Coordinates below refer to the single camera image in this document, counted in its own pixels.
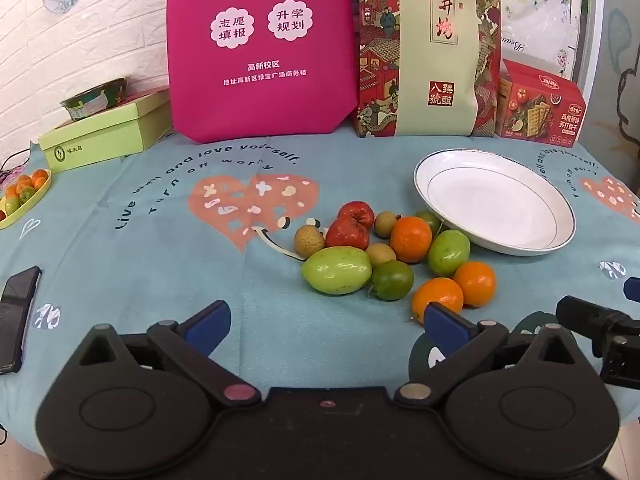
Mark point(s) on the pink tote bag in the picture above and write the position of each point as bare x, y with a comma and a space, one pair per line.
260, 100

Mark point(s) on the orange mandarin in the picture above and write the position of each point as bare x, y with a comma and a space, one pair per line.
437, 296
411, 239
475, 284

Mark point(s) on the green patterned bowl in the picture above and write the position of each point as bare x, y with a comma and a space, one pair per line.
95, 100

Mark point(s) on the light green tray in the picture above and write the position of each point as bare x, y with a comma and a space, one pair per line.
35, 201

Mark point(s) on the light green box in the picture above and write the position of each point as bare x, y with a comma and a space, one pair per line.
105, 135

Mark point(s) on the blue printed tablecloth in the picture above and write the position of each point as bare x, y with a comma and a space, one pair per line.
150, 260

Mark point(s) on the white plate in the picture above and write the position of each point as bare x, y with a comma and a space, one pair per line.
492, 200

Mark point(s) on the brown longan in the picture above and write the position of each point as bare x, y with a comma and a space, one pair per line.
309, 240
380, 254
386, 223

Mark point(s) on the dark green tangerine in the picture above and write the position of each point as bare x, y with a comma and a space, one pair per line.
392, 280

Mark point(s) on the red green patterned gift box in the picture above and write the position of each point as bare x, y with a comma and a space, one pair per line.
430, 70

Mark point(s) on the red cracker box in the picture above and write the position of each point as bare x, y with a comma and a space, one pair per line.
540, 107

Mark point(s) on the large light green mango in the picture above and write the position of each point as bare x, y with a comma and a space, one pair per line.
337, 271

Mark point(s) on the white floral bag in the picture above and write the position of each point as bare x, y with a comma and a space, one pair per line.
540, 15

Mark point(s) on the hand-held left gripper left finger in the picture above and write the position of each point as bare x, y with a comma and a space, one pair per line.
210, 319

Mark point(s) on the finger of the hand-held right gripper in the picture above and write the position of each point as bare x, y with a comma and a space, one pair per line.
582, 312
622, 362

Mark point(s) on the red wax apple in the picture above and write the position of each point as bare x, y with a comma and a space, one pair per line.
347, 234
356, 215

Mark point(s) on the black smartphone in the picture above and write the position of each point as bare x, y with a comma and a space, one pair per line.
15, 317

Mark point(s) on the pile of kumquats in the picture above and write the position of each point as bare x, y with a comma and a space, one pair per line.
22, 190

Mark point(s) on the small green jujube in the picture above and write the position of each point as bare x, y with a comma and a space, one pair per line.
429, 220

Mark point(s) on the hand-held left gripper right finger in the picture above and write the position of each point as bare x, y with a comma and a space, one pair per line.
446, 321

